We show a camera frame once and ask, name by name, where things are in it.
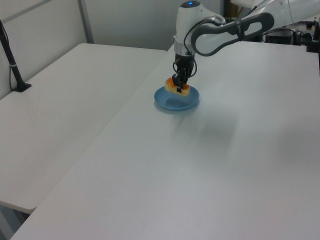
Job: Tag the black electronics box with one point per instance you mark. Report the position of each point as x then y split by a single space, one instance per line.
278 37

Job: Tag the black clamp mount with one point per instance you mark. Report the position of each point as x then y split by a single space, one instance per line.
312 40

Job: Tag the grey metal frame post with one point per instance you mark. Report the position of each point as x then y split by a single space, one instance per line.
86 22

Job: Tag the white side table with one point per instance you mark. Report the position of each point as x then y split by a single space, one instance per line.
62 112

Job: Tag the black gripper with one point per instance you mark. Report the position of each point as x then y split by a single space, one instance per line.
184 62

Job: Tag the toy bread with orange topping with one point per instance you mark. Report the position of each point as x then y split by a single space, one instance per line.
186 91

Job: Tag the black pole with base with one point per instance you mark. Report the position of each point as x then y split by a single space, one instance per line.
11 62

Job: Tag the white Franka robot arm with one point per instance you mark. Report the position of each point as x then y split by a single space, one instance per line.
212 37

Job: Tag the blue plastic plate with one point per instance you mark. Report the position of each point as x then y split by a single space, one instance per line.
172 101

